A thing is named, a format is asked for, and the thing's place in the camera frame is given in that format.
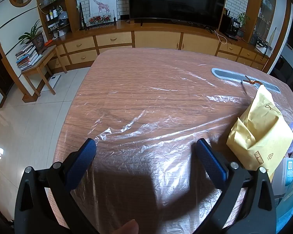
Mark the white floor scale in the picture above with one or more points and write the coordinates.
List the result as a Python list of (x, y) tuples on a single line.
[(54, 80)]

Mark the black coffee machine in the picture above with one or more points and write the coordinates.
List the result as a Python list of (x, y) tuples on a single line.
[(233, 26)]

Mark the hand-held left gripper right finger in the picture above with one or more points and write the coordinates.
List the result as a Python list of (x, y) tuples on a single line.
[(211, 160)]

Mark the small orange object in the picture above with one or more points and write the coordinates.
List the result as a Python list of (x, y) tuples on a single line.
[(47, 43)]

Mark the black flat television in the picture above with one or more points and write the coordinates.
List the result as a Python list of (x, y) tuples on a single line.
[(178, 0)]

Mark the person's left hand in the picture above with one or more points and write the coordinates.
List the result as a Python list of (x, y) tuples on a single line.
[(127, 228)]

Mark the small green potted plant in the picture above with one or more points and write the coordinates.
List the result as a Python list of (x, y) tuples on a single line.
[(243, 19)]

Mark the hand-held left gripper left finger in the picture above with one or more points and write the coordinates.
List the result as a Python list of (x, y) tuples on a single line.
[(84, 156)]

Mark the wooden side table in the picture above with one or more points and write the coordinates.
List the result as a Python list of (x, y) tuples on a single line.
[(39, 65)]

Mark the wooden wall cabinet unit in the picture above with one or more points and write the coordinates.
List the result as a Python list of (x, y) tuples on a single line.
[(156, 39)]

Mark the yellow paper bag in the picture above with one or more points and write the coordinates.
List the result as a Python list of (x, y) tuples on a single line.
[(256, 126)]

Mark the giraffe picture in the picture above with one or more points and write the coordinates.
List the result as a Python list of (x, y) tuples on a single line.
[(102, 3)]

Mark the stack of books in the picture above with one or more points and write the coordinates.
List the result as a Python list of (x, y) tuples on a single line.
[(26, 57)]

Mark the potted plant in dark pot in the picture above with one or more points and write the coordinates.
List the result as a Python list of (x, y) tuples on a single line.
[(36, 39)]

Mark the white feather ornament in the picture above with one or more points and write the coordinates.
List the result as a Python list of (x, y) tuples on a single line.
[(273, 35)]

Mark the red flower picture frame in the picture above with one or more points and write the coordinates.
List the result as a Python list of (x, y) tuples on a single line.
[(99, 19)]

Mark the clear dental floss box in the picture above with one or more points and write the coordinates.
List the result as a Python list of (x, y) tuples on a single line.
[(291, 170)]

